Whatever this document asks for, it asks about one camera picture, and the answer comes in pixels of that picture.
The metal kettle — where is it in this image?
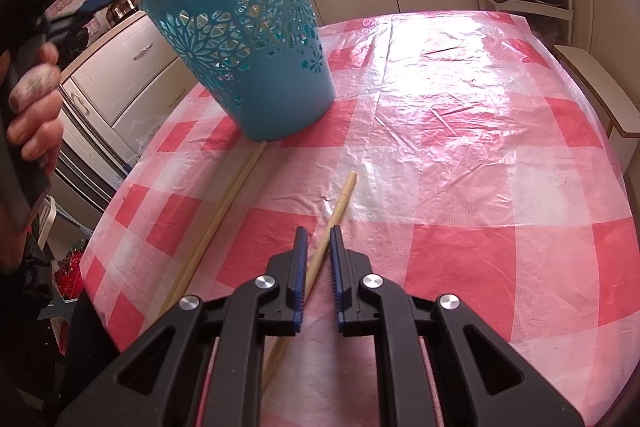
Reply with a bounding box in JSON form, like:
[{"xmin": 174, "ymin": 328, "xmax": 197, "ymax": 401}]
[{"xmin": 105, "ymin": 0, "xmax": 143, "ymax": 25}]

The blue perforated plastic basket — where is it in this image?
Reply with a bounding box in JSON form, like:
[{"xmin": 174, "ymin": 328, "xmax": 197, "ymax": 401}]
[{"xmin": 139, "ymin": 0, "xmax": 336, "ymax": 142}]

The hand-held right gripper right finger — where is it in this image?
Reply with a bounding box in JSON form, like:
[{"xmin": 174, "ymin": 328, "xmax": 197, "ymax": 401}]
[{"xmin": 328, "ymin": 226, "xmax": 586, "ymax": 427}]

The person's left hand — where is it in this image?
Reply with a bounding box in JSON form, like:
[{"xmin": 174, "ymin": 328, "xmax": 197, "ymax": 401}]
[{"xmin": 6, "ymin": 43, "xmax": 63, "ymax": 180}]

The red bag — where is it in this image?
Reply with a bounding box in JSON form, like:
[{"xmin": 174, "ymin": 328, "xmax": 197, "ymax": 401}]
[{"xmin": 55, "ymin": 239, "xmax": 93, "ymax": 303}]

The cream counter cabinet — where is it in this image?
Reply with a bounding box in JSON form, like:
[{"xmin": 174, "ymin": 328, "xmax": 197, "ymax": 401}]
[{"xmin": 57, "ymin": 12, "xmax": 201, "ymax": 158}]

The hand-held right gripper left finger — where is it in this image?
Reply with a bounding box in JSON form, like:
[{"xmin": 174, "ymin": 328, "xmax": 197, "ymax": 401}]
[{"xmin": 55, "ymin": 227, "xmax": 310, "ymax": 427}]

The pink checkered plastic tablecloth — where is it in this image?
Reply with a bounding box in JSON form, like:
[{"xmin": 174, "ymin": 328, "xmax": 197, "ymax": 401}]
[{"xmin": 80, "ymin": 9, "xmax": 640, "ymax": 427}]

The silver appliance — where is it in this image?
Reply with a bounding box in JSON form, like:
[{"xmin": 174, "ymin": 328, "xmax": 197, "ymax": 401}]
[{"xmin": 52, "ymin": 92, "xmax": 136, "ymax": 208}]

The white wooden bench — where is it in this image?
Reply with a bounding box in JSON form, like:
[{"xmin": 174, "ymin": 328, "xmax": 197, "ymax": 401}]
[{"xmin": 552, "ymin": 44, "xmax": 640, "ymax": 138}]

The wooden chopstick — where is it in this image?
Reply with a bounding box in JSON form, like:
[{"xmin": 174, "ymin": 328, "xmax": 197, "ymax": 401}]
[
  {"xmin": 262, "ymin": 171, "xmax": 359, "ymax": 380},
  {"xmin": 165, "ymin": 143, "xmax": 269, "ymax": 308},
  {"xmin": 159, "ymin": 144, "xmax": 263, "ymax": 314}
]

